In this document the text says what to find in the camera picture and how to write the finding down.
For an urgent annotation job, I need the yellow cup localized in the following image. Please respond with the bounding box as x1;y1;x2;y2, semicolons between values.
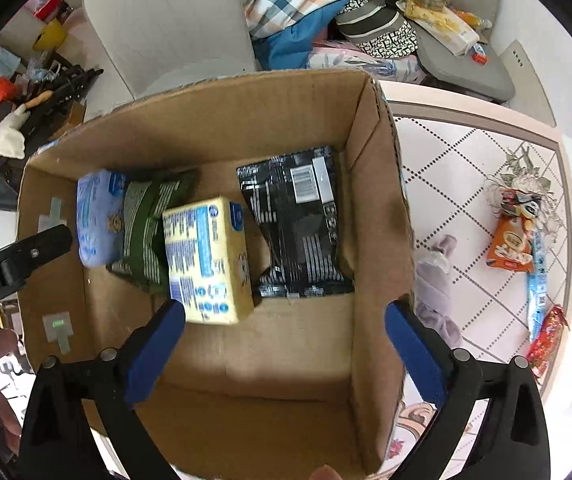
33;20;70;52

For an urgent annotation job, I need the red snack packet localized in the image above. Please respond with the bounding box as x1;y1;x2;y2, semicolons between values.
526;305;570;379

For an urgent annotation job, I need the black snack packet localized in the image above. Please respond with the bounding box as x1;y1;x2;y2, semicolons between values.
236;146;356;300

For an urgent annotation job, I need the blue tissue packet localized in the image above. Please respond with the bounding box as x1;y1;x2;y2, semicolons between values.
76;170;130;268

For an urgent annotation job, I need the yellow white packet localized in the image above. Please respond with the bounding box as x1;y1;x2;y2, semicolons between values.
403;2;481;56

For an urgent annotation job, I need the green snack packet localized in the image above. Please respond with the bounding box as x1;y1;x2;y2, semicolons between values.
106;170;199;296

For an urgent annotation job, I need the orange snack packet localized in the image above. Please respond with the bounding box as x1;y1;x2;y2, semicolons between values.
486;187;546;274

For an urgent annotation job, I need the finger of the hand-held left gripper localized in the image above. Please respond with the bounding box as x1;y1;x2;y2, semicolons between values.
0;224;73;287

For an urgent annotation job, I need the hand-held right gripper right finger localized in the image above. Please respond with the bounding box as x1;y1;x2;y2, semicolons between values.
383;295;551;480

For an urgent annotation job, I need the blue face mask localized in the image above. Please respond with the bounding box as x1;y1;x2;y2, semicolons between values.
0;47;22;76

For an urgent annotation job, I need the pink floral bedding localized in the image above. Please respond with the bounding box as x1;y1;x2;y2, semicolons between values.
311;42;427;87

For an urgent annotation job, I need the yellow tissue packet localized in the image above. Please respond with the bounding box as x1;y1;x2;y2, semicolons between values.
162;196;255;326

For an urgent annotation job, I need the grey chair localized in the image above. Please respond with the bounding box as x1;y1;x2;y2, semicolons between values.
408;0;516;106

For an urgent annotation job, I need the blue cloth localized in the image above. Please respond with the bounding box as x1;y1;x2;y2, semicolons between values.
253;15;347;72

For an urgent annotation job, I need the grey crumpled cloth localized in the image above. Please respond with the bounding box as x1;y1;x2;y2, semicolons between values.
413;234;464;349

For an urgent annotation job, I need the slim blue white packet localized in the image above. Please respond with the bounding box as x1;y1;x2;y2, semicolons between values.
526;232;549;344

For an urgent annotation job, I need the grey patterned cap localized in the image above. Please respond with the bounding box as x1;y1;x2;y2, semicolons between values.
333;0;419;59

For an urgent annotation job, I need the black metal stand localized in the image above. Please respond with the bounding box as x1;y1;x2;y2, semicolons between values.
16;60;105;127

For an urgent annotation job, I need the brown cardboard box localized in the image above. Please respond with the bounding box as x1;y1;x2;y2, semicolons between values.
16;70;415;480

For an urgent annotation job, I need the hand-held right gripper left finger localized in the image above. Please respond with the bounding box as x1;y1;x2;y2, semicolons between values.
16;300;187;480

